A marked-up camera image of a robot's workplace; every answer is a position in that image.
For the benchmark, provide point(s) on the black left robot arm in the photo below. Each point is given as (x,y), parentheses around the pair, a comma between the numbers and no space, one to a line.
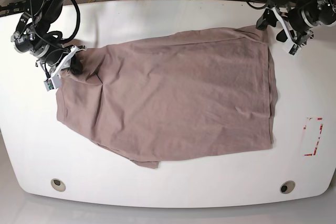
(284,5)

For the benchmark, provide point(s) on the table grommet hole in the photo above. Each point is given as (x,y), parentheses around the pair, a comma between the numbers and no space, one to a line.
(58,185)
(287,187)

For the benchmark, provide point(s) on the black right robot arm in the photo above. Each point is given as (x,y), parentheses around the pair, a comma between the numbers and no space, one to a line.
(51,10)

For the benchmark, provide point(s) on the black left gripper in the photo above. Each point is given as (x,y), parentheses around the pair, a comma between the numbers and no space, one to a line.
(306,14)

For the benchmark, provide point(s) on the right table grommet hole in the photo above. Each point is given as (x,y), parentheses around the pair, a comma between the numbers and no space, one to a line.
(287,187)

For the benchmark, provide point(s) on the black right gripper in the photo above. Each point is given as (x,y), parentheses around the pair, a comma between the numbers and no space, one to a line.
(45,45)

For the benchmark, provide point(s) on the mauve T-shirt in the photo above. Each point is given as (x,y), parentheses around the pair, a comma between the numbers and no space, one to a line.
(189,95)

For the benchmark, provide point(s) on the left table grommet hole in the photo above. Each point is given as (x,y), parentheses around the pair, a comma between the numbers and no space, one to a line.
(58,185)

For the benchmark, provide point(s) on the red tape rectangle marking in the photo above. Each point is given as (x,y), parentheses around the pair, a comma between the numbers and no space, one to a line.
(311,136)

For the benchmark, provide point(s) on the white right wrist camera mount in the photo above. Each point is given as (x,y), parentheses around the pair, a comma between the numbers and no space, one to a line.
(53,81)

